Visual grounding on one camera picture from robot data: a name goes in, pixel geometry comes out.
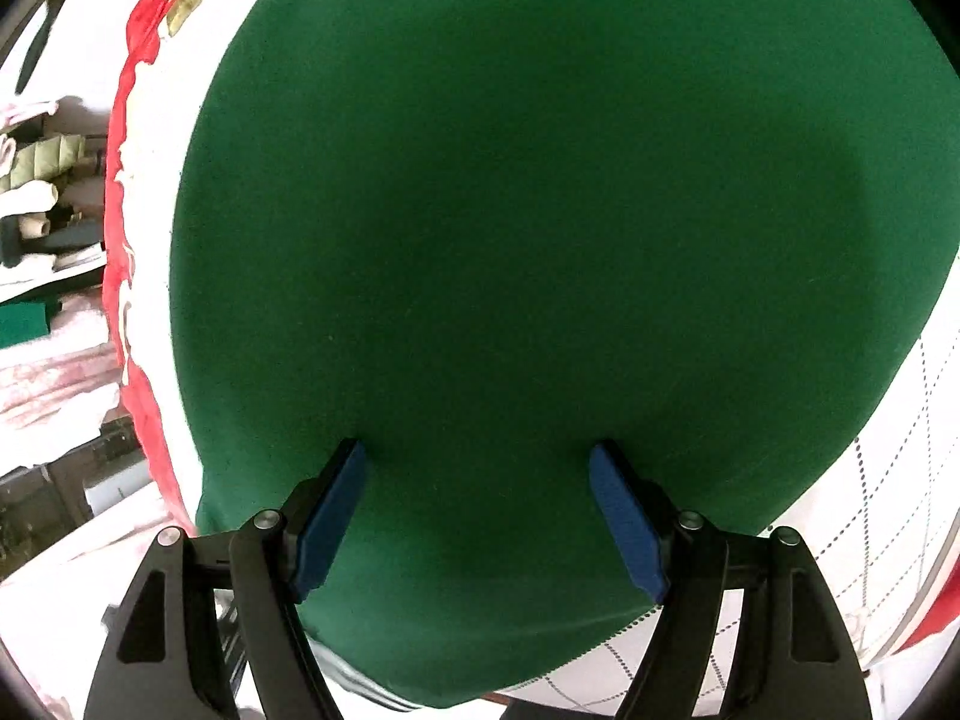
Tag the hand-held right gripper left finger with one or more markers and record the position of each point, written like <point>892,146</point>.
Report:
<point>334,510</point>

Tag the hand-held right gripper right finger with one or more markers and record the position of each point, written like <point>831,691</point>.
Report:
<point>622,517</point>

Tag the green and white varsity jacket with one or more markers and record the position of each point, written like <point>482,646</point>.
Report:
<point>525,240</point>

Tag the white diamond patterned cloth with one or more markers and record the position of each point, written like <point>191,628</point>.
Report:
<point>862,540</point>

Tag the pale pink cloth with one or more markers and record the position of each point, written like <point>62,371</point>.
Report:
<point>52,386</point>

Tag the red floral blanket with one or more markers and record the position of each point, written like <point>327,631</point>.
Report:
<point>124,240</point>

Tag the green garment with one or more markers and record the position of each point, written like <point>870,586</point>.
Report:
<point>26,324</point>

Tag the white garment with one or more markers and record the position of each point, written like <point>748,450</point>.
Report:
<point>26,199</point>

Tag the olive puffer jacket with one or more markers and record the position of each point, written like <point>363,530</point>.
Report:
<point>52,161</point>

